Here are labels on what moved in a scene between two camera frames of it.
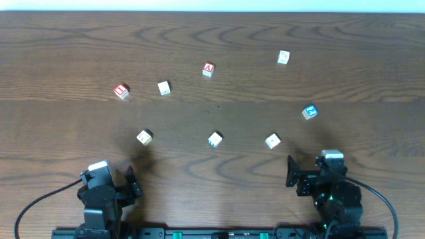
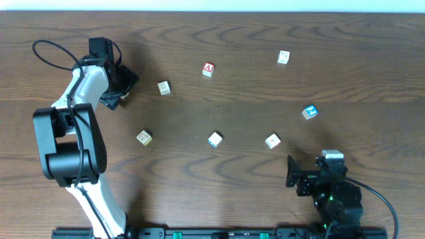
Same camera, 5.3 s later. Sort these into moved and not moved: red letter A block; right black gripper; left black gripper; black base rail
Moved: left black gripper
Not moved: right black gripper; black base rail; red letter A block
